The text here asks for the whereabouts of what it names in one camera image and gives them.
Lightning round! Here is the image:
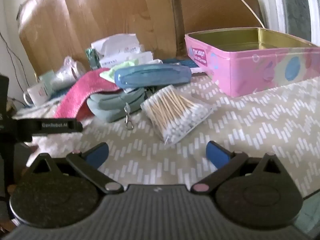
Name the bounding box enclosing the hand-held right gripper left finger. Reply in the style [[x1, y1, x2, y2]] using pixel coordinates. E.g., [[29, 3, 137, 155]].
[[26, 142, 124, 194]]

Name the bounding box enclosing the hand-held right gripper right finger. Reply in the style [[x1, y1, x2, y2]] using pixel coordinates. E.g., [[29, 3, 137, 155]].
[[191, 141, 290, 194]]

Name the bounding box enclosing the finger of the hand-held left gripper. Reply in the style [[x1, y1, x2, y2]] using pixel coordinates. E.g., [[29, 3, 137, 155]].
[[15, 118, 83, 136]]

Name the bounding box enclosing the pink towel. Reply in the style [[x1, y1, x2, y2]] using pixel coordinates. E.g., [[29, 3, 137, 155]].
[[54, 68, 120, 119]]

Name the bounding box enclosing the grey-green pouch with clasp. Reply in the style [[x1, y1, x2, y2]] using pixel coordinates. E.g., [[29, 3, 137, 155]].
[[86, 87, 147, 130]]

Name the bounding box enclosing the bag of cotton swabs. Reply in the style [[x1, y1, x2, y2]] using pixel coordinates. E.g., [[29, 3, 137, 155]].
[[140, 85, 214, 145]]

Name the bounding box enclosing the light green cloth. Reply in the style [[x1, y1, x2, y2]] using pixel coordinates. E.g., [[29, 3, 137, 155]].
[[99, 60, 140, 83]]

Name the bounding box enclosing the pink tin box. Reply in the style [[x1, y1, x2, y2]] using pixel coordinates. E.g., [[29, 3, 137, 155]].
[[184, 27, 320, 98]]

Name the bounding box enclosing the blue hard case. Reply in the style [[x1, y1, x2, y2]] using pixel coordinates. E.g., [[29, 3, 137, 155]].
[[114, 64, 192, 90]]

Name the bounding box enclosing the white quilted cloth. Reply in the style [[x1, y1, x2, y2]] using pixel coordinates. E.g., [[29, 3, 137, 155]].
[[12, 97, 93, 161]]

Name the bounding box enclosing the white mug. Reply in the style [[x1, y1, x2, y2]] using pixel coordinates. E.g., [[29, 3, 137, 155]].
[[23, 81, 52, 107]]

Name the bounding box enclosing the beige patterned tablecloth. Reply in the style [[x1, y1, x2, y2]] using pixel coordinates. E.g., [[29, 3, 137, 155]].
[[82, 75, 320, 198]]

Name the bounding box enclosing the pale green card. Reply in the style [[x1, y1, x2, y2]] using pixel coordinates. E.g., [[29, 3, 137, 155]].
[[39, 70, 57, 90]]

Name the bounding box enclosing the clear plastic bag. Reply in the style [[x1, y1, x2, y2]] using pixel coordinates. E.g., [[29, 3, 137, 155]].
[[51, 56, 87, 90]]

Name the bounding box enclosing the small green box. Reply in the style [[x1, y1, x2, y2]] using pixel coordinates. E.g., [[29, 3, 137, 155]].
[[85, 48, 102, 71]]

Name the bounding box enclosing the teal mat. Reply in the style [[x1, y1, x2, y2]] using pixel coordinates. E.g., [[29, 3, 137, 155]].
[[161, 58, 198, 68]]

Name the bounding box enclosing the stack of white packets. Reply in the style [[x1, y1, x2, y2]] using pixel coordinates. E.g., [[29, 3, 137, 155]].
[[90, 34, 163, 68]]

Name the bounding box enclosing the wooden board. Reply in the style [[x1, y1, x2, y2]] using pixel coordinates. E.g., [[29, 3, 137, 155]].
[[19, 0, 177, 78]]

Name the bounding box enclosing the brown chair back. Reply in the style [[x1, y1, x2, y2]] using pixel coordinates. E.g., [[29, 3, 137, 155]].
[[170, 0, 265, 58]]

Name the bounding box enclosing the white framed window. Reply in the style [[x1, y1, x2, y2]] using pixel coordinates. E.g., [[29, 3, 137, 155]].
[[259, 0, 320, 44]]

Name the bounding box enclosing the black wall cable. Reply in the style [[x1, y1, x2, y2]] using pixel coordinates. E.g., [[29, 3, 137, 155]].
[[0, 32, 28, 98]]

